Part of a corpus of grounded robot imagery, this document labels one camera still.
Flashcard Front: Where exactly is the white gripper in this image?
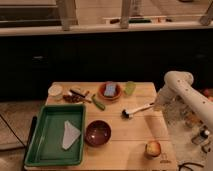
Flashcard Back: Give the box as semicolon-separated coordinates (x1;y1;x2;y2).
154;85;175;111

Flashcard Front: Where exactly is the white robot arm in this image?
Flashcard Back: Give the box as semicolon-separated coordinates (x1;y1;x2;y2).
154;71;213;132

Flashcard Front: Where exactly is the orange bowl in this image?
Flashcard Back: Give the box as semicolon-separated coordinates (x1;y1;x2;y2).
98;82;121;101

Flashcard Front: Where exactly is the purple bowl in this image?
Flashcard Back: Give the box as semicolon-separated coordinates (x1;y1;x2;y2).
85;120;111;147

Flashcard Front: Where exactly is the spice bottle dark cap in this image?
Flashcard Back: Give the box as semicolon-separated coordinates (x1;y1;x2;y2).
192;130;210;145

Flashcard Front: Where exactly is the green plastic cup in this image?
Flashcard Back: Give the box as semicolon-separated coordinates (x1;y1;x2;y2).
124;81;136;96

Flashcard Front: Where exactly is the yellow red apple cup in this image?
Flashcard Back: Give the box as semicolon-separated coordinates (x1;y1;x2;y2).
145;141;161;157

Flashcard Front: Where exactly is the blue sponge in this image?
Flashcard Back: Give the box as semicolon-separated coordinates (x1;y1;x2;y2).
104;83;116;97

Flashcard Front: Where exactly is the green cucumber toy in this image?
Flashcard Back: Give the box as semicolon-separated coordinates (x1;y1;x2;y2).
91;94;105;111

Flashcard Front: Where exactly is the brown toy food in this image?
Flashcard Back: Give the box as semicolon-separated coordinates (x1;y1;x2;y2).
63;95;82;103

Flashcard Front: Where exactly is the white folded cloth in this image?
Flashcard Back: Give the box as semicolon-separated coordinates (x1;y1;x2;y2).
62;121;81;150

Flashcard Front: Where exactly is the white small cup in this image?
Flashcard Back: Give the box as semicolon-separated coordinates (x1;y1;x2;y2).
48;84;63;100

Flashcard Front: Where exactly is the green plastic tray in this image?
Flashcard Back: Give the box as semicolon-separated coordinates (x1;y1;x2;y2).
25;104;86;167

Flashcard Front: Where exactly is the black cable on floor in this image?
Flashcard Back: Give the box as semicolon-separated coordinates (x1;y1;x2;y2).
178;161;205;171

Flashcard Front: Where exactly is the black handled utensil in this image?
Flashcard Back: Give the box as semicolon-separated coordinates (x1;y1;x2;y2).
69;89;92;103

